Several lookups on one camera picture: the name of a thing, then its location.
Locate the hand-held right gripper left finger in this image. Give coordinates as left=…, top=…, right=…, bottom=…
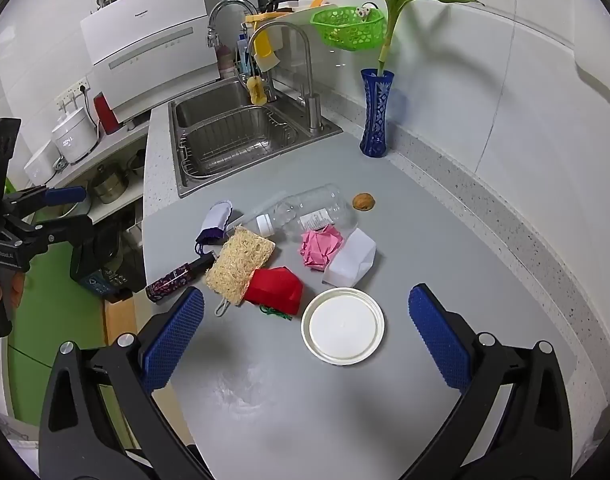
left=39, top=287, right=216, bottom=480

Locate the large steel pot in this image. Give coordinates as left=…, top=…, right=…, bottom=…
left=90, top=162, right=130, bottom=205

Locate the dark patterned tube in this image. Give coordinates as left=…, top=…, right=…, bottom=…
left=146, top=252, right=216, bottom=303

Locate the white kitchen appliance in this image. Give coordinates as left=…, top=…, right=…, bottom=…
left=24, top=139, right=58, bottom=185

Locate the clear plastic bottle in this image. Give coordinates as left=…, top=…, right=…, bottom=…
left=237, top=184, right=360, bottom=237

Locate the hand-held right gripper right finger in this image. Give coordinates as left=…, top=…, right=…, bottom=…
left=400, top=283, right=573, bottom=480

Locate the person's left hand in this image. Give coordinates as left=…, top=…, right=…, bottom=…
left=0, top=271, right=26, bottom=307

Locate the blue glass vase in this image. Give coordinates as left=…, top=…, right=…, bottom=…
left=360, top=69, right=394, bottom=157

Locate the purple and white pouch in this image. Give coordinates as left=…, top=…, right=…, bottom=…
left=194, top=200, right=234, bottom=256

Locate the green bamboo plant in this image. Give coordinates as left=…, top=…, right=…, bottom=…
left=301, top=0, right=486, bottom=78

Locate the tan loofah scrubber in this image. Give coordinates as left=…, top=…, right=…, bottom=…
left=205, top=226, right=276, bottom=317

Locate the stainless steel sink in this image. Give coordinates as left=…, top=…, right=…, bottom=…
left=167, top=77, right=344, bottom=198

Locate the green plastic basket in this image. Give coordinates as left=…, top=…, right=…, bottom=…
left=311, top=6, right=387, bottom=52

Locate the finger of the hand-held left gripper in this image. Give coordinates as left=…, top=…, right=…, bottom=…
left=4, top=186, right=88, bottom=217
left=15, top=214, right=93, bottom=273

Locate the white wall outlet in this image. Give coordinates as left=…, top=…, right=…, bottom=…
left=55, top=78, right=92, bottom=113

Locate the green twist tie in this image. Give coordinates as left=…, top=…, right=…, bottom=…
left=259, top=305, right=294, bottom=322

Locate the red cup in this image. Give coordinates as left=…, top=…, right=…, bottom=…
left=93, top=91, right=120, bottom=135

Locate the yellow hanging sponge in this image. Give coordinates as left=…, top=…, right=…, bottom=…
left=248, top=76, right=268, bottom=106

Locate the chrome faucet with filter head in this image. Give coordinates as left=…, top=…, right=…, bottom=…
left=206, top=0, right=260, bottom=81

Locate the white round lid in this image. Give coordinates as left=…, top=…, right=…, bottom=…
left=301, top=287, right=386, bottom=366

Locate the wire drain basket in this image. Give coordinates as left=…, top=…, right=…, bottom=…
left=177, top=105, right=300, bottom=181

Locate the yellow dish cloth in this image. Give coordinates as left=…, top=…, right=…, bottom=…
left=252, top=30, right=280, bottom=72

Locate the pink paper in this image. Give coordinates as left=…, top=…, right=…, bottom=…
left=298, top=225, right=344, bottom=272

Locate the black appliance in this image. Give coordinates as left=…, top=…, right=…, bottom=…
left=70, top=220, right=146, bottom=303

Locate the chrome gooseneck faucet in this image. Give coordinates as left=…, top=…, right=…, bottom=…
left=246, top=21, right=326, bottom=133

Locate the white rice cooker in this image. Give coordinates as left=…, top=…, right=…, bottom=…
left=51, top=106, right=98, bottom=165

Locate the white paper carton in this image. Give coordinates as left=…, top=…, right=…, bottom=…
left=322, top=227, right=377, bottom=288

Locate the white countertop dishwasher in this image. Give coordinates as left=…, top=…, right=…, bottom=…
left=80, top=0, right=222, bottom=123

